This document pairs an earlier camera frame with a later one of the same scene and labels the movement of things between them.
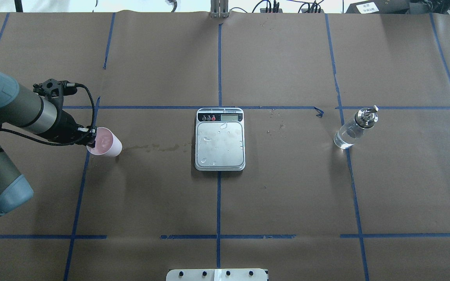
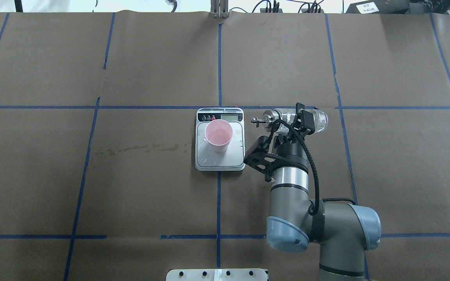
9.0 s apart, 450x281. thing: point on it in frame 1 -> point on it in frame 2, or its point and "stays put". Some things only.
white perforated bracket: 216,274 stays put
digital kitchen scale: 220,141 stays put
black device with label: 379,6 stays put
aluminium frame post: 219,9 stays put
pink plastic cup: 106,143 -> 218,133
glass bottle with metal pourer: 364,118 -> 270,117
